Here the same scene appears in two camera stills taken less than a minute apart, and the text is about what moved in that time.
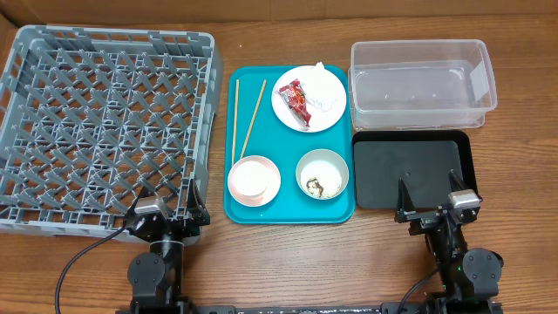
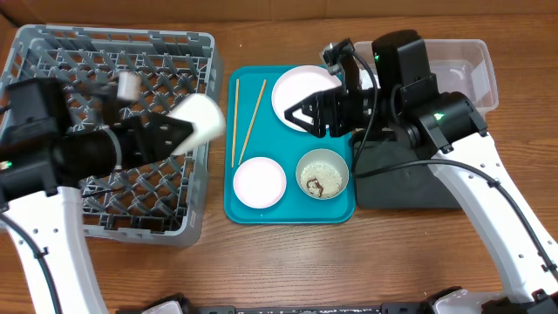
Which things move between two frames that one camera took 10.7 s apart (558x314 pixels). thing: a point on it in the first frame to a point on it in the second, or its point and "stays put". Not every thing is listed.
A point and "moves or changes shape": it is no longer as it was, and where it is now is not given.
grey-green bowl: [322, 174] stays put
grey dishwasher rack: [91, 116] stays put
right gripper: [430, 221] to [338, 112]
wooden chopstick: [235, 122] stays put
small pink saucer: [268, 194] moves or changes shape
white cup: [253, 178] to [207, 119]
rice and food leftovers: [321, 179] stays put
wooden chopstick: [251, 119] stays put
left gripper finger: [195, 203] to [168, 133]
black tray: [423, 160] stays put
